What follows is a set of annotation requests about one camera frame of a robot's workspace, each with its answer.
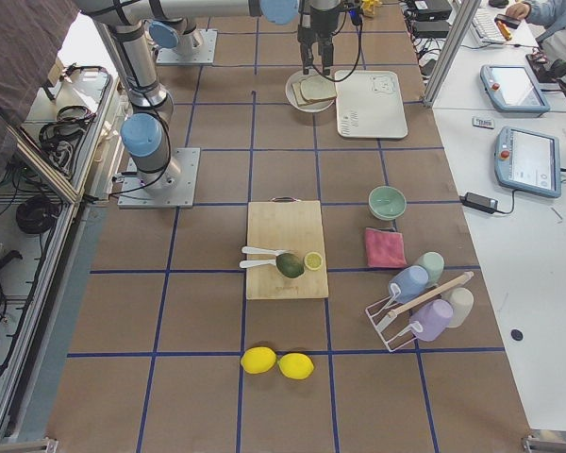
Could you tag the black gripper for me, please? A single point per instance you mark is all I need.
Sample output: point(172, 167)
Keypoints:
point(319, 24)

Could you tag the slice of white bread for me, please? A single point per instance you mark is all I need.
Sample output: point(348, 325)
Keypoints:
point(317, 89)

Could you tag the white round plate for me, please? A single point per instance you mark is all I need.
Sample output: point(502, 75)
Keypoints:
point(314, 108)

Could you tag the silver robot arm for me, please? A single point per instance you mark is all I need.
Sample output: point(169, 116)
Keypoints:
point(180, 36)
point(145, 133)

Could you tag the bottom bread slice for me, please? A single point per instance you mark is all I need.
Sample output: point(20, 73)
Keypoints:
point(299, 99)

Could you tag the yellow mug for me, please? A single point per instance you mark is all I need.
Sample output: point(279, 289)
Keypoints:
point(369, 7)

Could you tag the white rectangular tray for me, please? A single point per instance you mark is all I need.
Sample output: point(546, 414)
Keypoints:
point(369, 105)

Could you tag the green ceramic bowl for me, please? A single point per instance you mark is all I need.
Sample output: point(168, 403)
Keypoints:
point(386, 203)

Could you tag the wooden cutting board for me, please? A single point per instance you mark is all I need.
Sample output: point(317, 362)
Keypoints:
point(296, 227)

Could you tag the small white label card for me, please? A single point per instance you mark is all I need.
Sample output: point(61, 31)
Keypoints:
point(483, 123)

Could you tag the far blue teach pendant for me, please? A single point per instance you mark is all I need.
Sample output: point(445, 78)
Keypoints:
point(513, 89)

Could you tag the blue teach pendant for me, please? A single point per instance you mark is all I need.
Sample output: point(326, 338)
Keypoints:
point(527, 161)
point(513, 89)

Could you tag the pink cloth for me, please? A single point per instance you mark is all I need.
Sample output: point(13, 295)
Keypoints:
point(384, 249)

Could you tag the halved lemon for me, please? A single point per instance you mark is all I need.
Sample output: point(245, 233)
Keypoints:
point(313, 261)

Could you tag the white knife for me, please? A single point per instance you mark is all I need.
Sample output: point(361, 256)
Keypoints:
point(251, 250)

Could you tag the green avocado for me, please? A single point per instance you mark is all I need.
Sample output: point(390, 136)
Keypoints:
point(289, 265)

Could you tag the black power adapter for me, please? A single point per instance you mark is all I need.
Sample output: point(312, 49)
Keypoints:
point(479, 202)

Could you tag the white fork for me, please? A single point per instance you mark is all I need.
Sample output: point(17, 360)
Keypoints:
point(246, 264)

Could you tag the green cup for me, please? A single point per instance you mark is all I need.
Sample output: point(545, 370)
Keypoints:
point(433, 263)

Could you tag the near blue teach pendant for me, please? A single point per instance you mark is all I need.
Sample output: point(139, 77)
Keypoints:
point(527, 161)

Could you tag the blue cup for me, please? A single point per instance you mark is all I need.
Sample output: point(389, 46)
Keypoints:
point(408, 284)

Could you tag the person in blue jacket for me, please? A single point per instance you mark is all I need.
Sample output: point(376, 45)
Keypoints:
point(551, 15)

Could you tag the white cup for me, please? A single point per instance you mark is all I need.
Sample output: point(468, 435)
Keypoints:
point(461, 300)

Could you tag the purple cup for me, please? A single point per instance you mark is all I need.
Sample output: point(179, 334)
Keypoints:
point(431, 320)

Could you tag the left yellow lemon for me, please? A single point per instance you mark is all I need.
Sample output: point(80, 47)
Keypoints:
point(258, 360)

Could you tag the yellow lemon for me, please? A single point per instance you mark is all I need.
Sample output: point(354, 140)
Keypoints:
point(297, 366)
point(258, 360)

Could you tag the right yellow lemon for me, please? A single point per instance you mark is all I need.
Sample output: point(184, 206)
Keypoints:
point(297, 366)

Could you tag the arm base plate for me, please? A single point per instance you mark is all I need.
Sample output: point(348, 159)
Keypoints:
point(205, 56)
point(176, 188)

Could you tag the white wire cup rack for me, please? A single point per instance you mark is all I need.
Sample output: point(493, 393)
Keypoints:
point(391, 320)

